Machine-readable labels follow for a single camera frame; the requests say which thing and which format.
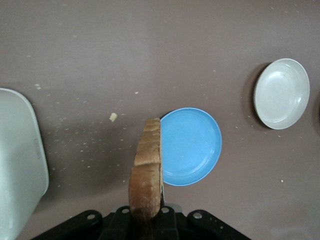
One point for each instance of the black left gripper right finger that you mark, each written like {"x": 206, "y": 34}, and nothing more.
{"x": 195, "y": 227}

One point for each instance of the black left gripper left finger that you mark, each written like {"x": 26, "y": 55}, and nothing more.
{"x": 100, "y": 227}

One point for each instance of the brown bread slice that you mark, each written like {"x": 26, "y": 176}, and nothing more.
{"x": 146, "y": 180}

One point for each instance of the blue round plate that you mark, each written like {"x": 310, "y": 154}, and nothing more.
{"x": 192, "y": 147}

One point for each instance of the beige round plate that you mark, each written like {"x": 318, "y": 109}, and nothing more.
{"x": 282, "y": 93}

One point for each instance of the white two-slot toaster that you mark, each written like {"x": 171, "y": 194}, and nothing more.
{"x": 17, "y": 162}

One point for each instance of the small bread crumb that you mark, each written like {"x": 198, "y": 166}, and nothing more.
{"x": 113, "y": 116}

